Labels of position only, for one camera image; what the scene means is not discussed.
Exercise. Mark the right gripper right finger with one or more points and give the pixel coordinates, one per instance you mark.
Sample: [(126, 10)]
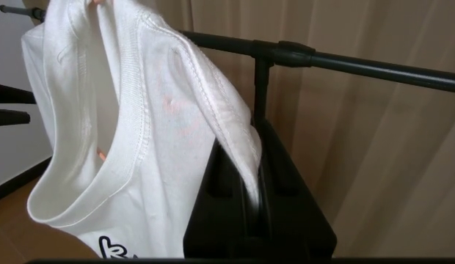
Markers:
[(301, 227)]

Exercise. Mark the white printed garment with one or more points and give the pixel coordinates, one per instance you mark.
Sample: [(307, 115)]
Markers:
[(158, 128)]

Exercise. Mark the pink clothes hanger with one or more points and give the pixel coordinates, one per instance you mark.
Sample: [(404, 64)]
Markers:
[(101, 154)]

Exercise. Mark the black clothes rack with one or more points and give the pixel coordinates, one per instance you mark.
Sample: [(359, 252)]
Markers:
[(359, 66)]

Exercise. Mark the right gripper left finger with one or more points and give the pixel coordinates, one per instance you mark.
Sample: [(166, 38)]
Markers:
[(213, 220)]

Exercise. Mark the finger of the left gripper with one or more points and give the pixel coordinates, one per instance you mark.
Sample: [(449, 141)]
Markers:
[(11, 96), (9, 117)]

